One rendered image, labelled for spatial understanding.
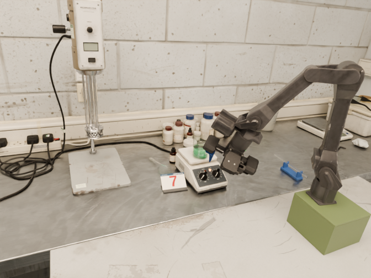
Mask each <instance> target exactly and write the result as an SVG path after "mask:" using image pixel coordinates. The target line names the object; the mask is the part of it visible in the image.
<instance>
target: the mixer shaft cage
mask: <svg viewBox="0 0 371 278"><path fill-rule="evenodd" d="M82 85H83V97H84V110H85V118H86V126H85V127H84V130H85V132H86V137H87V138H90V139H98V138H101V137H103V129H104V127H103V126H102V125H100V124H99V123H98V108H97V91H96V75H95V76H93V89H92V76H89V85H90V93H91V107H92V122H93V124H91V125H88V119H87V106H86V92H85V85H84V75H82ZM93 92H94V105H93ZM94 108H95V116H96V124H95V120H94ZM95 136H96V137H95Z"/></svg>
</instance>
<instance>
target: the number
mask: <svg viewBox="0 0 371 278"><path fill-rule="evenodd" d="M161 178H162V184H163V188H171V187H176V186H185V185H186V184H185V180H184V175H183V174H178V175H169V176H163V177H161Z"/></svg>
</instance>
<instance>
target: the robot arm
mask: <svg viewBox="0 0 371 278"><path fill-rule="evenodd" d="M364 77H365V71H364V69H363V68H362V67H361V66H360V65H358V64H357V63H355V62H353V61H343V62H341V63H340V64H330V65H308V66H306V67H305V68H304V70H303V71H302V72H300V73H299V74H298V75H297V76H296V77H295V78H293V79H292V80H291V81H290V82H289V83H288V84H286V85H285V86H284V87H283V88H282V89H281V90H279V91H278V92H277V93H276V94H275V95H274V96H272V97H271V98H270V99H268V100H266V101H264V102H262V103H260V104H258V105H256V106H255V107H253V108H252V109H251V110H250V111H249V112H248V113H245V114H242V115H239V116H238V118H237V117H235V116H233V115H232V114H230V113H229V112H228V111H226V110H225V109H222V111H221V112H220V114H219V115H218V116H217V118H216V119H215V120H214V122H213V124H212V126H211V128H213V129H214V130H216V131H218V132H219V133H221V134H223V135H224V136H229V135H232V134H233V132H234V131H235V130H236V133H235V134H234V136H233V137H232V139H231V140H230V142H229V143H228V144H227V146H226V147H223V146H221V145H219V144H218V143H219V141H220V139H219V138H217V137H215V136H213V135H209V136H208V138H207V140H206V142H205V144H204V146H203V149H204V150H205V152H206V153H208V154H209V162H211V160H212V158H213V155H214V153H215V151H217V152H219V153H221V154H223V156H224V159H223V160H222V163H221V165H220V169H221V170H224V171H226V172H227V173H229V174H232V175H234V174H236V175H238V174H242V173H245V174H247V175H248V174H250V175H254V173H255V172H256V170H257V167H258V164H259V161H258V160H257V159H255V158H254V157H252V156H250V155H249V156H248V157H247V158H246V157H244V154H243V153H244V152H245V150H246V149H247V148H248V147H249V145H250V144H251V143H252V142H255V143H257V144H258V145H259V144H260V143H261V140H262V138H263V136H262V134H261V132H258V131H260V130H262V129H263V128H264V127H265V126H266V125H267V124H268V123H269V122H270V120H271V119H272V117H273V116H274V115H275V114H276V112H277V111H278V110H280V109H281V108H282V107H283V106H284V105H286V104H287V103H288V102H290V101H291V100H292V99H293V98H295V97H296V96H297V95H298V94H299V93H301V92H302V91H303V90H304V89H306V88H307V87H308V86H309V85H311V84H312V83H314V82H319V83H328V84H333V101H332V105H331V110H330V114H329V117H328V121H327V126H326V130H325V134H324V139H323V142H322V145H321V146H320V148H314V154H313V156H312V157H311V164H312V169H314V173H315V175H316V177H315V178H314V179H313V182H312V185H311V188H310V191H306V194H308V195H309V196H310V197H311V198H312V199H313V200H314V201H315V202H316V203H317V204H318V205H319V206H322V205H332V204H337V201H335V200H334V199H335V196H336V194H337V191H338V190H339V189H340V188H341V187H342V183H341V179H340V176H339V173H338V170H337V169H338V147H339V144H340V140H341V136H342V133H343V129H344V126H345V122H346V118H347V114H348V111H349V106H350V104H351V101H352V99H353V98H354V96H355V95H356V94H357V92H358V91H359V89H360V87H361V84H362V82H363V80H364Z"/></svg>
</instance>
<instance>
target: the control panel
mask: <svg viewBox="0 0 371 278"><path fill-rule="evenodd" d="M218 168H219V169H220V165H219V164H218V165H212V166H209V167H203V168H198V169H192V171H193V173H194V176H195V178H196V180H197V183H198V185H199V187H202V186H207V185H212V184H217V183H222V182H225V181H227V180H226V178H225V176H224V174H223V172H222V170H221V169H220V171H219V172H220V176H219V177H218V178H216V177H214V176H213V175H212V172H213V170H217V169H218ZM209 169H211V171H209ZM205 170H206V171H207V180H201V179H200V178H199V174H200V173H204V172H205Z"/></svg>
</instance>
